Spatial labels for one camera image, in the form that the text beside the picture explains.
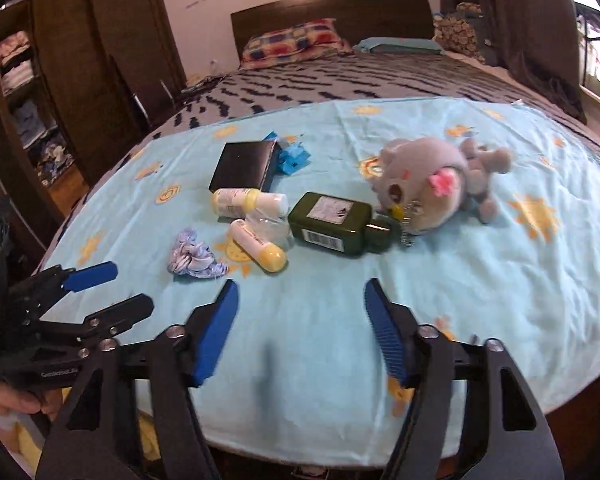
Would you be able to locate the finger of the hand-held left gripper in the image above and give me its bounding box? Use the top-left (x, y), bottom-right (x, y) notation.
top-left (10, 261), bottom-right (119, 317)
top-left (36, 294), bottom-right (155, 349)

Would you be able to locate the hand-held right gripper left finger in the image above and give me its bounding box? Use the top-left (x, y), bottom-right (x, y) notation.
top-left (35, 279), bottom-right (240, 480)

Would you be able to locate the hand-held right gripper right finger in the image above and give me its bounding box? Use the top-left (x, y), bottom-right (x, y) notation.
top-left (363, 278), bottom-right (563, 480)

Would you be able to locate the clear plastic wrapper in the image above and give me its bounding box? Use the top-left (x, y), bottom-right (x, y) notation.
top-left (245, 210), bottom-right (296, 251)

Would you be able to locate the dark green bottle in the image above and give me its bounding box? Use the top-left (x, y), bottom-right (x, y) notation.
top-left (287, 191), bottom-right (406, 258)

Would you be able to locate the yellow white plastic bottle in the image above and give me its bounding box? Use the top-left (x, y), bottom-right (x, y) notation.
top-left (212, 187), bottom-right (290, 218)

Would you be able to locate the black box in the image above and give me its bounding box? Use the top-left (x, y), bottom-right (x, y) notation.
top-left (208, 141), bottom-right (283, 194)

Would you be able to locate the grey plush toy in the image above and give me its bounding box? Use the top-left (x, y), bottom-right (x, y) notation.
top-left (372, 136), bottom-right (512, 248)

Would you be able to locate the blue snack packet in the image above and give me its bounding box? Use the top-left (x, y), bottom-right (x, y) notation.
top-left (262, 131), bottom-right (312, 176)

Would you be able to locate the person's left hand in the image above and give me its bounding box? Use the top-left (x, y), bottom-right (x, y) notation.
top-left (0, 387), bottom-right (63, 415)

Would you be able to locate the light blue sun-print blanket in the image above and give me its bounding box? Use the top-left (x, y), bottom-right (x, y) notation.
top-left (32, 97), bottom-right (600, 461)

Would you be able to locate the yellow fuzzy cloth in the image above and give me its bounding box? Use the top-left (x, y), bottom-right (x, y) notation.
top-left (12, 407), bottom-right (162, 467)

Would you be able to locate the dark wooden wardrobe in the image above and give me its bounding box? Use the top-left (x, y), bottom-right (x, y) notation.
top-left (0, 0), bottom-right (188, 241)

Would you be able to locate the bed with striped cover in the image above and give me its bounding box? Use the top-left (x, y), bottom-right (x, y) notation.
top-left (150, 52), bottom-right (600, 176)

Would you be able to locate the teal pillow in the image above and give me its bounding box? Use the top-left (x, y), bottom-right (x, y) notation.
top-left (352, 36), bottom-right (446, 56)

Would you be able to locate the checkered colourful pillow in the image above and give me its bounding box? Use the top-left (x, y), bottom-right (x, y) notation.
top-left (238, 19), bottom-right (353, 70)

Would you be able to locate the brown patterned cushion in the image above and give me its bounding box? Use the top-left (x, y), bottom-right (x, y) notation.
top-left (432, 10), bottom-right (486, 63)

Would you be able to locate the dark wooden headboard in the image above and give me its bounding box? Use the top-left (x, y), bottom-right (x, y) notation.
top-left (230, 0), bottom-right (433, 68)

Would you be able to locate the dark brown curtain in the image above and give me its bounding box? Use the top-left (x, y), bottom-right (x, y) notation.
top-left (440, 0), bottom-right (588, 126)

